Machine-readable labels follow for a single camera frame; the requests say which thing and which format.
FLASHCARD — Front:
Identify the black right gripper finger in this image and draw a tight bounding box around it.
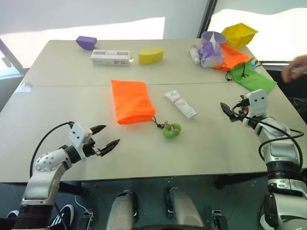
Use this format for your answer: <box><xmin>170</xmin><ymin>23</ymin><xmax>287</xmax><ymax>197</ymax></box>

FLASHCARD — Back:
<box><xmin>220</xmin><ymin>102</ymin><xmax>237</xmax><ymax>122</ymax></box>

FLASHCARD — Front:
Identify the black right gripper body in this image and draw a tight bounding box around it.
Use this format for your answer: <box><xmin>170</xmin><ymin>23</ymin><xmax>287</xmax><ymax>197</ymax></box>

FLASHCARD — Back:
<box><xmin>230</xmin><ymin>94</ymin><xmax>250</xmax><ymax>122</ymax></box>

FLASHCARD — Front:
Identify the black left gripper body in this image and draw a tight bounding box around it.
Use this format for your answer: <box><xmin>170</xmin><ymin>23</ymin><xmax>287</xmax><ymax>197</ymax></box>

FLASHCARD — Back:
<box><xmin>83</xmin><ymin>136</ymin><xmax>102</xmax><ymax>158</ymax></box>

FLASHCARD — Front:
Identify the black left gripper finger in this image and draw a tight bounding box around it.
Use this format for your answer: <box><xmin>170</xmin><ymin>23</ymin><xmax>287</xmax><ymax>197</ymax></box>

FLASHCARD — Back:
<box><xmin>92</xmin><ymin>124</ymin><xmax>107</xmax><ymax>135</ymax></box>
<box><xmin>99</xmin><ymin>138</ymin><xmax>121</xmax><ymax>158</ymax></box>

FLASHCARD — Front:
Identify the bystander bare hand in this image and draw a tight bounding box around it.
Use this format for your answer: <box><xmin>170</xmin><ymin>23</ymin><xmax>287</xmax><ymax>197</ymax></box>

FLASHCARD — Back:
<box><xmin>281</xmin><ymin>53</ymin><xmax>307</xmax><ymax>83</ymax></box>

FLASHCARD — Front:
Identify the white cream tube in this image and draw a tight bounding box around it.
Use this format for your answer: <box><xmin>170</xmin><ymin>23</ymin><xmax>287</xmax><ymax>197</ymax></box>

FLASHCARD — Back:
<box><xmin>164</xmin><ymin>90</ymin><xmax>198</xmax><ymax>120</ymax></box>

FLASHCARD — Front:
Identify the green fluffy scrunchie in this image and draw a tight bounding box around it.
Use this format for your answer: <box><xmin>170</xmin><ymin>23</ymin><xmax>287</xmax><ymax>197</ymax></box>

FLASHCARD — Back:
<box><xmin>163</xmin><ymin>122</ymin><xmax>182</xmax><ymax>139</ymax></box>

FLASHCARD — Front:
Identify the small white bottle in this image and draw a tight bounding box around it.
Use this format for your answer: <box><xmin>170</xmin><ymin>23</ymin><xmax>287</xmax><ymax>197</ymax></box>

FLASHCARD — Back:
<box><xmin>189</xmin><ymin>45</ymin><xmax>201</xmax><ymax>65</ymax></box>

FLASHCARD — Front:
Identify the grey rounded robot leg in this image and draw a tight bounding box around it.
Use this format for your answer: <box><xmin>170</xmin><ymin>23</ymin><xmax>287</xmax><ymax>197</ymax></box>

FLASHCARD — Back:
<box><xmin>164</xmin><ymin>186</ymin><xmax>205</xmax><ymax>230</ymax></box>
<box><xmin>106</xmin><ymin>190</ymin><xmax>139</xmax><ymax>230</ymax></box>

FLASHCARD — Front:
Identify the yellow plastic bin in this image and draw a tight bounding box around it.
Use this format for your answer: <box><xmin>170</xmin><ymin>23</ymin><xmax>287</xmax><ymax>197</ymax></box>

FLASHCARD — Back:
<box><xmin>220</xmin><ymin>23</ymin><xmax>259</xmax><ymax>48</ymax></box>

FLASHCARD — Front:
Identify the white cardboard box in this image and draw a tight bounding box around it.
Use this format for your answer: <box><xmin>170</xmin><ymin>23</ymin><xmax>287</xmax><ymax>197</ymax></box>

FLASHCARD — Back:
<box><xmin>90</xmin><ymin>49</ymin><xmax>131</xmax><ymax>66</ymax></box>

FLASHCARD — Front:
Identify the purple plastic bowl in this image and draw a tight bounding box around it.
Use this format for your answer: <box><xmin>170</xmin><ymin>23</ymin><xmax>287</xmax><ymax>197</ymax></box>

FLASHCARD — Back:
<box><xmin>201</xmin><ymin>31</ymin><xmax>227</xmax><ymax>46</ymax></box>

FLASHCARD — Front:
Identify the purple foam block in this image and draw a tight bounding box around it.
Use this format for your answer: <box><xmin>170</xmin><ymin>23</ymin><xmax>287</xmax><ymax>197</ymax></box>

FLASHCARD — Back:
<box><xmin>75</xmin><ymin>35</ymin><xmax>98</xmax><ymax>51</ymax></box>

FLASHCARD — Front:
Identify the yellow foam block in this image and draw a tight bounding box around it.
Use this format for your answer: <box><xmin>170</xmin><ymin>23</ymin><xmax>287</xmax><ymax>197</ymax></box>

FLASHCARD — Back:
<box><xmin>138</xmin><ymin>46</ymin><xmax>165</xmax><ymax>65</ymax></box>

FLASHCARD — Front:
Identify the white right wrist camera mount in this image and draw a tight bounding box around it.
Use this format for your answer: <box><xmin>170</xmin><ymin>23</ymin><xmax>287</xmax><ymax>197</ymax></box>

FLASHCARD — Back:
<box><xmin>244</xmin><ymin>89</ymin><xmax>268</xmax><ymax>120</ymax></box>

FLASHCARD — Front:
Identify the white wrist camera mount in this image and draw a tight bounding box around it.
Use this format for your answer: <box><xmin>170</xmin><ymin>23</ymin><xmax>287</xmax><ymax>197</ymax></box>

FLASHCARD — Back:
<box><xmin>69</xmin><ymin>122</ymin><xmax>94</xmax><ymax>161</ymax></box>
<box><xmin>244</xmin><ymin>89</ymin><xmax>268</xmax><ymax>120</ymax></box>

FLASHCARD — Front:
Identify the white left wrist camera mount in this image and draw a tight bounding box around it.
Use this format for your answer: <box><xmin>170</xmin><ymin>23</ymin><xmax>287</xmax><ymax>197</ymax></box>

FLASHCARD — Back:
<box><xmin>69</xmin><ymin>122</ymin><xmax>94</xmax><ymax>161</ymax></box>

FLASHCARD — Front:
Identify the green drawstring bag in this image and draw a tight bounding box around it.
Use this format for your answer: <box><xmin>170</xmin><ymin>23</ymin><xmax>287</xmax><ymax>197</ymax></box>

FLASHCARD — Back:
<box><xmin>225</xmin><ymin>61</ymin><xmax>278</xmax><ymax>95</ymax></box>

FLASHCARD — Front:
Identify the black table frame bar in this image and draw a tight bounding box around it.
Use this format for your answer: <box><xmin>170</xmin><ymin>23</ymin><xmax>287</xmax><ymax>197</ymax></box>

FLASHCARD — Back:
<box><xmin>58</xmin><ymin>181</ymin><xmax>87</xmax><ymax>196</ymax></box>

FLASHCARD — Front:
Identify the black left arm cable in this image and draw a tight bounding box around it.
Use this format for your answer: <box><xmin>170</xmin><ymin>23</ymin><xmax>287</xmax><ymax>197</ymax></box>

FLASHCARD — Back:
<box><xmin>29</xmin><ymin>122</ymin><xmax>74</xmax><ymax>178</ymax></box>

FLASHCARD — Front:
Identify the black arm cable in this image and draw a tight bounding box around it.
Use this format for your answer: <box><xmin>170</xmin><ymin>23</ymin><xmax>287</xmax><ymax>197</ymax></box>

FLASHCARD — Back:
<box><xmin>236</xmin><ymin>112</ymin><xmax>305</xmax><ymax>169</ymax></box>
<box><xmin>29</xmin><ymin>122</ymin><xmax>74</xmax><ymax>178</ymax></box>

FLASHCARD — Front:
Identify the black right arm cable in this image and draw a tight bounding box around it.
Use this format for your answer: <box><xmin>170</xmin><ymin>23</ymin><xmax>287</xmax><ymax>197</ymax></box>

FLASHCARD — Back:
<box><xmin>236</xmin><ymin>112</ymin><xmax>305</xmax><ymax>169</ymax></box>

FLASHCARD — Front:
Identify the lavender fabric pouch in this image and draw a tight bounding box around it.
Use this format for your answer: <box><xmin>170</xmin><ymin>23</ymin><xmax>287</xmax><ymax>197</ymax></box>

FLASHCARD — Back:
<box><xmin>197</xmin><ymin>35</ymin><xmax>226</xmax><ymax>69</ymax></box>

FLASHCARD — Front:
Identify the white floor cable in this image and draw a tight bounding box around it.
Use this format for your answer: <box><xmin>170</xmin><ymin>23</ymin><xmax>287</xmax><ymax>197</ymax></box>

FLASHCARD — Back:
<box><xmin>74</xmin><ymin>195</ymin><xmax>90</xmax><ymax>213</ymax></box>

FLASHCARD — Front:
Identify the dark window frame post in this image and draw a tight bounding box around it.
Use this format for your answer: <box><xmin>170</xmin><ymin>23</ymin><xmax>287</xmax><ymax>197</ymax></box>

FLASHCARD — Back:
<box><xmin>196</xmin><ymin>0</ymin><xmax>218</xmax><ymax>39</ymax></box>

